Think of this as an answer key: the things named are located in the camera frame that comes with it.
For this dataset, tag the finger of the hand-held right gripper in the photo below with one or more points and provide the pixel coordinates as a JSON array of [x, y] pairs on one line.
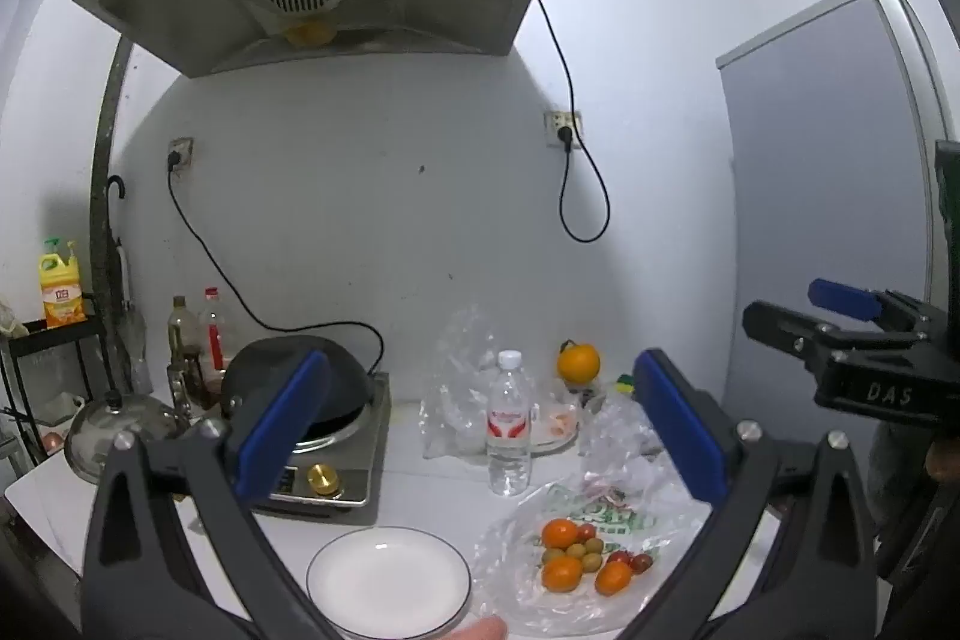
[[780, 325], [844, 297]]

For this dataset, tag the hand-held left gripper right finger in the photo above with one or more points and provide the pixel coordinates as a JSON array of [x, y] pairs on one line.
[[679, 422]]

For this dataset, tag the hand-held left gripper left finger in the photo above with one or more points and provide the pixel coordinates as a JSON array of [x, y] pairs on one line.
[[289, 411]]

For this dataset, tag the small green fruit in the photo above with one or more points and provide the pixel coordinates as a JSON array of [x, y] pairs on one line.
[[592, 562], [576, 551], [553, 555], [594, 545]]

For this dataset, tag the orange tangerine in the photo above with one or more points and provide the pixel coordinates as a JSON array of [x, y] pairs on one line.
[[562, 574], [613, 578], [561, 533]]

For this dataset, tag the white plate with dark rim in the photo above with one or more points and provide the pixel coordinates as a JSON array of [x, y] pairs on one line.
[[386, 580]]

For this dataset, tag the green printed plastic bag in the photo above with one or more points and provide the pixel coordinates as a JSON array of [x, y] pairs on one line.
[[517, 595]]

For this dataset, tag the person's right forearm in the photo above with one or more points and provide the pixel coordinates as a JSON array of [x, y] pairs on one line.
[[900, 482]]

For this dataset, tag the person's left hand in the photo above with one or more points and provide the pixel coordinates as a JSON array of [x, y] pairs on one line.
[[480, 629]]

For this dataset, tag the yellow green sponge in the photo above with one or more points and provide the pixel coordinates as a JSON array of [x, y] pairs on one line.
[[626, 383]]

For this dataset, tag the steel induction cooker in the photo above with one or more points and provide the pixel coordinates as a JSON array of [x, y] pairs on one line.
[[352, 464]]

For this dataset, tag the red label plastic bottle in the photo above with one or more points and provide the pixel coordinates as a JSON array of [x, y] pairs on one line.
[[214, 332]]

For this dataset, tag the large orange with leaf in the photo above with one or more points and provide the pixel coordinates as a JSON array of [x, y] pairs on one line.
[[579, 364]]

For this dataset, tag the glass oil bottle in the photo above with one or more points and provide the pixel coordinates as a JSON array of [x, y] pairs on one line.
[[180, 332]]

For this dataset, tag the grey refrigerator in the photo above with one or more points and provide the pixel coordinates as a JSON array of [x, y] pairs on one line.
[[810, 160]]

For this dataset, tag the steel pot lid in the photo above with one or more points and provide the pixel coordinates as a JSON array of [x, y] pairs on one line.
[[142, 419]]

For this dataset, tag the clear water bottle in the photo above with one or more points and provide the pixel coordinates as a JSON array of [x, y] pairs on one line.
[[510, 430]]

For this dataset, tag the black umbrella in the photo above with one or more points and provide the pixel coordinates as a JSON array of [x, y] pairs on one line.
[[116, 265]]

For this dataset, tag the black metal rack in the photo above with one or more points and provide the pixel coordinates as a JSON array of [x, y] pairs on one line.
[[52, 340]]

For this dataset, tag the yellow detergent bottle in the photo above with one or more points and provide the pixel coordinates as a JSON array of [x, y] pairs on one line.
[[61, 295]]

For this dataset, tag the dark vertical pipe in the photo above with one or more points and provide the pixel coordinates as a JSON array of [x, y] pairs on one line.
[[105, 160]]

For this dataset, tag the wall socket with black plug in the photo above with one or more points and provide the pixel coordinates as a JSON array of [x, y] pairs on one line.
[[180, 153], [564, 129]]

